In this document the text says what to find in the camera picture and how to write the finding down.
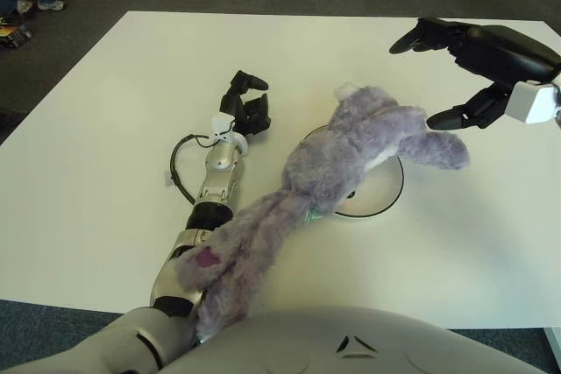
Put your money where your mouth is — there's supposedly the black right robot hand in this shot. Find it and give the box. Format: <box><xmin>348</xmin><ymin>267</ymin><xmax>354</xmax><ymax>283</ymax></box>
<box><xmin>388</xmin><ymin>17</ymin><xmax>561</xmax><ymax>131</ymax></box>

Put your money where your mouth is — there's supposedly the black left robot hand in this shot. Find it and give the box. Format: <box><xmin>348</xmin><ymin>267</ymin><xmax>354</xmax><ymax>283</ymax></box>
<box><xmin>218</xmin><ymin>69</ymin><xmax>273</xmax><ymax>138</ymax></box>

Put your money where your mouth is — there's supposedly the purple plush bunny doll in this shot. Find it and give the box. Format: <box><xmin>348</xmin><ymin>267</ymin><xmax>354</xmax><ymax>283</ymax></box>
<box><xmin>174</xmin><ymin>81</ymin><xmax>472</xmax><ymax>342</ymax></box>

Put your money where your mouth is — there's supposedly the white plate with black rim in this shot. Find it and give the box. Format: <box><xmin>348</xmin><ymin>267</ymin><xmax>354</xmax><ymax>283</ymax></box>
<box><xmin>302</xmin><ymin>123</ymin><xmax>405</xmax><ymax>220</ymax></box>

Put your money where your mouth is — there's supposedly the yellow black box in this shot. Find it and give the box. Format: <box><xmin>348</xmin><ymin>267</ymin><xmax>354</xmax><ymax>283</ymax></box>
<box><xmin>0</xmin><ymin>17</ymin><xmax>32</xmax><ymax>49</ymax></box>

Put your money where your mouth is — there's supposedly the silver robot torso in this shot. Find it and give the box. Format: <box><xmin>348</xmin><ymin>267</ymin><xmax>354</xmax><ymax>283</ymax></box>
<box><xmin>17</xmin><ymin>303</ymin><xmax>549</xmax><ymax>374</ymax></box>

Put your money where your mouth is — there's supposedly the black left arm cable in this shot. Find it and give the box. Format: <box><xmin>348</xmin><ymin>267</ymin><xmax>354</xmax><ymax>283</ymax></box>
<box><xmin>168</xmin><ymin>131</ymin><xmax>220</xmax><ymax>207</ymax></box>

